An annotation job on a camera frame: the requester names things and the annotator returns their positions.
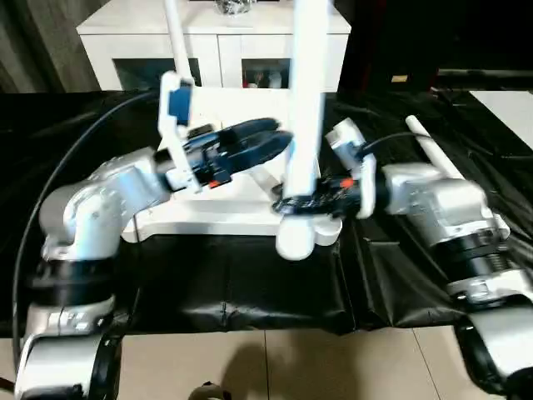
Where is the white plastic table top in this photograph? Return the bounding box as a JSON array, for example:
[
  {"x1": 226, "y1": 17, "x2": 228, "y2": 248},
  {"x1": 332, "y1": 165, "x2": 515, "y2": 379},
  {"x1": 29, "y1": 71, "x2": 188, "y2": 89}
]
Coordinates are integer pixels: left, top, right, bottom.
[{"x1": 123, "y1": 87, "x2": 342, "y2": 247}]

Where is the white plastic table leg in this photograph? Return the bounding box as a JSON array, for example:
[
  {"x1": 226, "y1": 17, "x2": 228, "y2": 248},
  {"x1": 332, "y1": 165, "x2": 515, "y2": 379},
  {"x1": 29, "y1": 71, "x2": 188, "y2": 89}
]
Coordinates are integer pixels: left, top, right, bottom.
[
  {"x1": 164, "y1": 0, "x2": 194, "y2": 80},
  {"x1": 406, "y1": 117, "x2": 467, "y2": 180},
  {"x1": 275, "y1": 0, "x2": 330, "y2": 261}
]

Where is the black work mat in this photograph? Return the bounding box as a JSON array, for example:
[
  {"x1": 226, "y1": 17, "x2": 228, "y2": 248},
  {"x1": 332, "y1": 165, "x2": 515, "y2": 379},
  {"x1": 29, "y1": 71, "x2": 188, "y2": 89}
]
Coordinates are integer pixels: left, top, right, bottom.
[{"x1": 0, "y1": 83, "x2": 533, "y2": 334}]

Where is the white cabinet with glass doors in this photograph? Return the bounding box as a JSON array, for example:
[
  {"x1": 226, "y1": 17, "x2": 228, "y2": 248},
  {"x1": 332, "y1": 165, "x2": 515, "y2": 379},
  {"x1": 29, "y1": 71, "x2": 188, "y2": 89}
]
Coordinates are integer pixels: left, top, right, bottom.
[{"x1": 77, "y1": 0, "x2": 352, "y2": 93}]

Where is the white side table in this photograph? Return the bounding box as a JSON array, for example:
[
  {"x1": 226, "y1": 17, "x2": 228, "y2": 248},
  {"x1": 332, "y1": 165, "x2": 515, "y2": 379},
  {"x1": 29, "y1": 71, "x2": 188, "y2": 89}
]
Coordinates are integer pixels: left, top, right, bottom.
[{"x1": 471, "y1": 90, "x2": 533, "y2": 147}]

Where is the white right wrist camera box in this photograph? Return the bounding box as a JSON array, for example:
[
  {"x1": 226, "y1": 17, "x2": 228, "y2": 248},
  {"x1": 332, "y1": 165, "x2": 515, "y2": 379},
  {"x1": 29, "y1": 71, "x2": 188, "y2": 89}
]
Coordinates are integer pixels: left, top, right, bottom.
[{"x1": 325, "y1": 118, "x2": 376, "y2": 219}]

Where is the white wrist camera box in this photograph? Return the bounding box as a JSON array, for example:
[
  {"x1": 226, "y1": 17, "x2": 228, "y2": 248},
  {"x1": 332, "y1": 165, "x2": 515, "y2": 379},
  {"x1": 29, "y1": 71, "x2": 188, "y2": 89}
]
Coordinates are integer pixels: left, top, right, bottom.
[
  {"x1": 325, "y1": 118, "x2": 376, "y2": 219},
  {"x1": 158, "y1": 71, "x2": 197, "y2": 168}
]

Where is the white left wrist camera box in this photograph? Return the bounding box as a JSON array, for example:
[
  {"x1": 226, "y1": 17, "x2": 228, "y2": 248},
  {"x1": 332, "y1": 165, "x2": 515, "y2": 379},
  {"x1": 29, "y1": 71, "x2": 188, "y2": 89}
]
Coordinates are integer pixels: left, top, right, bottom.
[{"x1": 158, "y1": 71, "x2": 197, "y2": 168}]

